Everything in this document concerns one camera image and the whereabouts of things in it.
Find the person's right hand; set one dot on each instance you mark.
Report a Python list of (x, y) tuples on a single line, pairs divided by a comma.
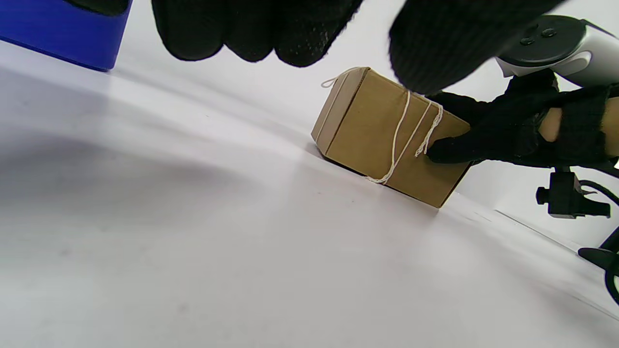
[(498, 135)]

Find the blue plastic recycling bin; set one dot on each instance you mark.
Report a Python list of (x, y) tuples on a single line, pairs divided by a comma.
[(63, 29)]

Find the person's left hand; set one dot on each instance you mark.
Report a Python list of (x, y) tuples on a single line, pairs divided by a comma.
[(290, 29)]

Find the brown cardboard box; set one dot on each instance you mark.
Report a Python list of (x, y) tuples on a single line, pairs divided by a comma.
[(367, 130)]

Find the grey right hand controller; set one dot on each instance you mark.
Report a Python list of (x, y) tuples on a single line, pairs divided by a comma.
[(556, 43)]

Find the person's right forearm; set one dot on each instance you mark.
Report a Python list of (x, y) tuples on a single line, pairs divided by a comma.
[(611, 125)]

